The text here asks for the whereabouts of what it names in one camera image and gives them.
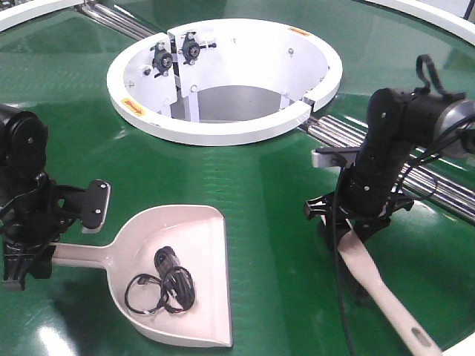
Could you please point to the yellow arrow sticker front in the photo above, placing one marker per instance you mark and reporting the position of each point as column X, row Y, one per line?
column 133, row 106

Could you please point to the black wrist camera left side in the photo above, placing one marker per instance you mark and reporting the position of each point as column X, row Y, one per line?
column 88, row 205

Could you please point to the silver wrist camera right side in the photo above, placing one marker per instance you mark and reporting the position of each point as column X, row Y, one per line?
column 325, row 157

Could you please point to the black bearing mount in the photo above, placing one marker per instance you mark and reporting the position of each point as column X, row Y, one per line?
column 191, row 48
column 162, row 60

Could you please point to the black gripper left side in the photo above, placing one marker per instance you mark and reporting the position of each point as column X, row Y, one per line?
column 30, row 221

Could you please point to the white outer rim right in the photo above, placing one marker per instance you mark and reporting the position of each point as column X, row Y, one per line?
column 445, row 20

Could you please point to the beige brush with black bristles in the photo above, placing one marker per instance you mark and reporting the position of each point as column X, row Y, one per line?
column 363, row 268

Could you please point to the white outer rim left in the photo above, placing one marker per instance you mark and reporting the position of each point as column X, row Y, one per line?
column 33, row 9

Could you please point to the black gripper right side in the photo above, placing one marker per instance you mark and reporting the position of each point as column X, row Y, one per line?
column 337, row 217

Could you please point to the right black bearing mount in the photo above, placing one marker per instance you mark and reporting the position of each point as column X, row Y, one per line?
column 191, row 48

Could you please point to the steel rollers back left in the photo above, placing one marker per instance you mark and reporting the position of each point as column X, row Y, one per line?
column 119, row 20

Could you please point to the left black bearing mount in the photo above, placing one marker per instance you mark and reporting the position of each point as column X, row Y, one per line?
column 162, row 60

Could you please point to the orange arrow sticker back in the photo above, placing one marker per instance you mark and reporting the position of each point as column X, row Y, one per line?
column 299, row 31

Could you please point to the beige plastic dustpan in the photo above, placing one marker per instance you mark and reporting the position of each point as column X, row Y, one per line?
column 167, row 273

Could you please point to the white rim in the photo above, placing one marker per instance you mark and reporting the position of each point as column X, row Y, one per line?
column 445, row 20
column 33, row 9

